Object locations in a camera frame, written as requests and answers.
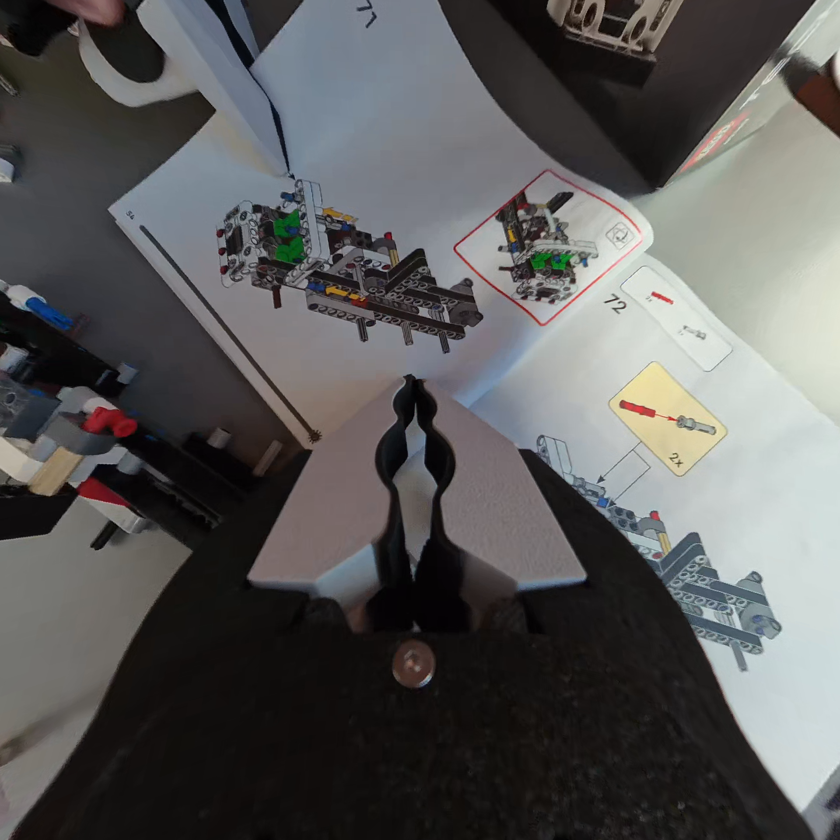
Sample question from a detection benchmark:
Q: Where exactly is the black lego box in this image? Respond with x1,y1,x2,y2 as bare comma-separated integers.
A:
486,0,840,193

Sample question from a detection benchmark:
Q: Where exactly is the person's left hand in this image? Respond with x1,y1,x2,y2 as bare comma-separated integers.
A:
62,0,129,28

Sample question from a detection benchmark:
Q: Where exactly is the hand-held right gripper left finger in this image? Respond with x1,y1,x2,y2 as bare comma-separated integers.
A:
247,374,417,634

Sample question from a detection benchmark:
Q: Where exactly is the partly built lego model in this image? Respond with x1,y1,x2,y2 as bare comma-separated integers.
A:
0,279,290,553

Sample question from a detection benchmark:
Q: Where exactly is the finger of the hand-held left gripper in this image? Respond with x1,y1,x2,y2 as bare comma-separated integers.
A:
171,0,295,179

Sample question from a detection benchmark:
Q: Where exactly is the white lego instruction booklet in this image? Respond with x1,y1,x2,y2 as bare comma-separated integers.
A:
108,0,840,811

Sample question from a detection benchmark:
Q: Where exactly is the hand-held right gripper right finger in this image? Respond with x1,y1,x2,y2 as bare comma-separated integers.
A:
413,377,588,634

